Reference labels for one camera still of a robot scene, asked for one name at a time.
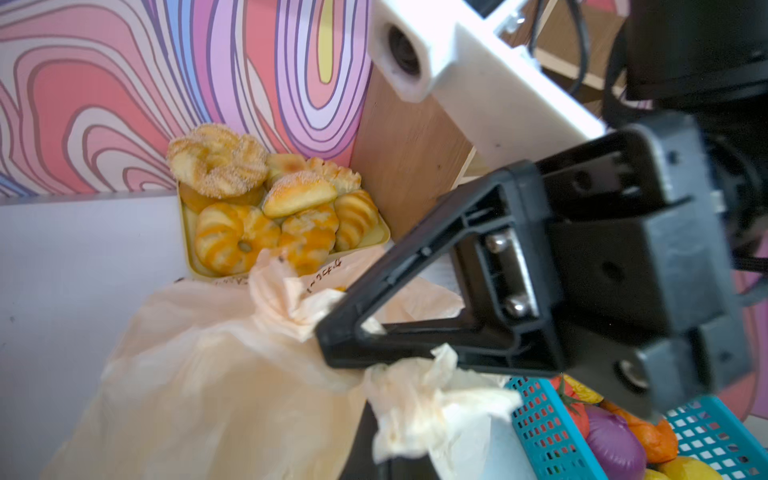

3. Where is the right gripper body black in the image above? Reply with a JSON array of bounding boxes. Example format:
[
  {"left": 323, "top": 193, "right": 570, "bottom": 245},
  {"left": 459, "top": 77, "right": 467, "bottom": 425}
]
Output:
[{"left": 539, "top": 1, "right": 767, "bottom": 420}]

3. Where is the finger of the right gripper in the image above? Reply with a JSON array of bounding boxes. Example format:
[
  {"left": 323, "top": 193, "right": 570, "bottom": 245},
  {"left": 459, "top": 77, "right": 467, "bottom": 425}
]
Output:
[{"left": 316, "top": 161, "right": 567, "bottom": 377}]

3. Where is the translucent beige plastic bag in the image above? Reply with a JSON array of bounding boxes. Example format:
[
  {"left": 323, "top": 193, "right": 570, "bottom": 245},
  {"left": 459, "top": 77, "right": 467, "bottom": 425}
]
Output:
[{"left": 42, "top": 247, "right": 522, "bottom": 479}]

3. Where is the wooden shelf unit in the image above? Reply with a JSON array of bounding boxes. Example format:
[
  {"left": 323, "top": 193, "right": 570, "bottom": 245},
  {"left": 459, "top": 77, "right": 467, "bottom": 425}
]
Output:
[{"left": 349, "top": 0, "right": 631, "bottom": 241}]

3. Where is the striped croissant bread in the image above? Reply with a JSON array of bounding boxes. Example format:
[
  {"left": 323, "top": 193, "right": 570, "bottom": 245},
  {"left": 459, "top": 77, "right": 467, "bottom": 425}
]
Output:
[{"left": 334, "top": 189, "right": 379, "bottom": 251}]

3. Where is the red toy tomato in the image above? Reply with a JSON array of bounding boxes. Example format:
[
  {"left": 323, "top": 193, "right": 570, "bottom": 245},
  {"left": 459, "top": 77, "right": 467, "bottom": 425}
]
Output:
[{"left": 550, "top": 376, "right": 590, "bottom": 438}]

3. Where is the teal plastic basket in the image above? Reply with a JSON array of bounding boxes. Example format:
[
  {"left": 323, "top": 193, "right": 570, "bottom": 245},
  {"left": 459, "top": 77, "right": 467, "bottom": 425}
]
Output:
[{"left": 505, "top": 377, "right": 767, "bottom": 479}]

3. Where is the orange toy pumpkin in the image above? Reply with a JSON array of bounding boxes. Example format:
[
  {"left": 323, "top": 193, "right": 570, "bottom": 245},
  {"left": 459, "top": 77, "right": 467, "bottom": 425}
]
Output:
[{"left": 599, "top": 400, "right": 678, "bottom": 464}]

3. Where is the oval bread bun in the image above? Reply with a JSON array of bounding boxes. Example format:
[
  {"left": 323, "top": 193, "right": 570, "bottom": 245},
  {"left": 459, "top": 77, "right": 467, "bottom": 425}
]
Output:
[{"left": 262, "top": 170, "right": 338, "bottom": 218}]

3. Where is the purple toy onion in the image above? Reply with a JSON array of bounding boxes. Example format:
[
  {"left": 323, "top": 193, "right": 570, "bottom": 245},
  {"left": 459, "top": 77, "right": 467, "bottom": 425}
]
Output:
[{"left": 585, "top": 405, "right": 647, "bottom": 480}]

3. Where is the yellow toy lemon right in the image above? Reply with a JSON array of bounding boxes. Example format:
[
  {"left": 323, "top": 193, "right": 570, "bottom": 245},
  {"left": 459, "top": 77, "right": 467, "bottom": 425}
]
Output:
[{"left": 657, "top": 456, "right": 723, "bottom": 480}]

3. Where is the yellow bread tray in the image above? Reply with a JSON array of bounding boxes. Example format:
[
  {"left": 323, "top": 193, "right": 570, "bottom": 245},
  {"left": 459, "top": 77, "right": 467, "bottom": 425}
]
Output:
[{"left": 176, "top": 182, "right": 392, "bottom": 283}]

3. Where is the sugared bread roll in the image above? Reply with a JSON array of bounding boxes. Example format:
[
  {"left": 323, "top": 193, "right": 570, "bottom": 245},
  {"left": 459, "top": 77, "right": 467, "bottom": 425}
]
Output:
[{"left": 166, "top": 124, "right": 269, "bottom": 199}]

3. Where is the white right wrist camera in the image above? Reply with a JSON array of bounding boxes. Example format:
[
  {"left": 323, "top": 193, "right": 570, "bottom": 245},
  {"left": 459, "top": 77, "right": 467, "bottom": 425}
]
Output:
[{"left": 367, "top": 1, "right": 605, "bottom": 169}]

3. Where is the striped ring bread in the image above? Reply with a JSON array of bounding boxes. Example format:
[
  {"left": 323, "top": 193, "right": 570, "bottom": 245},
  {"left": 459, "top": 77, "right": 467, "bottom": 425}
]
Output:
[{"left": 193, "top": 202, "right": 281, "bottom": 276}]

